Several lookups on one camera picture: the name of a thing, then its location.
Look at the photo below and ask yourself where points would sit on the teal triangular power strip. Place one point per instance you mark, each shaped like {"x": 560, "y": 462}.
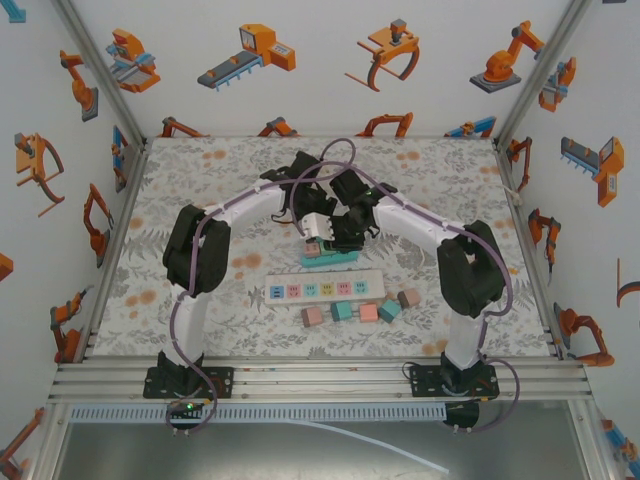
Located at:
{"x": 330, "y": 259}

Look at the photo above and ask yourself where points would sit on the long white power strip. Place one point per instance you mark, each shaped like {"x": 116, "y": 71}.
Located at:
{"x": 325, "y": 276}

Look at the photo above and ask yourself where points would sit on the teal cube plug adapter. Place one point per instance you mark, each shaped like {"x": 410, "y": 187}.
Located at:
{"x": 389, "y": 311}
{"x": 341, "y": 312}

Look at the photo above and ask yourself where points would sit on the salmon cube plug adapter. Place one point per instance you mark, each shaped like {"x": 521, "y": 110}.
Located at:
{"x": 368, "y": 313}

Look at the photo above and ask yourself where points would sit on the brownish pink cube plug adapter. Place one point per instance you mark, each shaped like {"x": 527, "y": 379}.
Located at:
{"x": 409, "y": 298}

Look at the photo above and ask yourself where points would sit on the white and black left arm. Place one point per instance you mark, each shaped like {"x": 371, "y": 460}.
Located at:
{"x": 200, "y": 260}

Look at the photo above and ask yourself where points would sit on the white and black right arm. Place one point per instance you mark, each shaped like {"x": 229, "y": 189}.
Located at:
{"x": 470, "y": 270}

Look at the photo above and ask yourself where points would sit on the floral patterned table cover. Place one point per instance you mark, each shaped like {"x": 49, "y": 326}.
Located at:
{"x": 225, "y": 165}

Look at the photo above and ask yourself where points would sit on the black controller box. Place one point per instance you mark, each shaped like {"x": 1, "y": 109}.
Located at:
{"x": 462, "y": 415}
{"x": 186, "y": 411}

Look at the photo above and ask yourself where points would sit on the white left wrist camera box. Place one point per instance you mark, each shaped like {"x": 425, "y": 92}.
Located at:
{"x": 320, "y": 226}

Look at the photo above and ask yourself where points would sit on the aluminium front rail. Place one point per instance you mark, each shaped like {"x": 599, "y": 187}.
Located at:
{"x": 320, "y": 385}

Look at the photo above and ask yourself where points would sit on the aluminium side rail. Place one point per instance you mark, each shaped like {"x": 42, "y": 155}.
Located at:
{"x": 529, "y": 250}
{"x": 111, "y": 255}

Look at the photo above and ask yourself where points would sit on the aluminium frame post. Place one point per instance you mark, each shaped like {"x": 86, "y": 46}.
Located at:
{"x": 100, "y": 70}
{"x": 540, "y": 72}

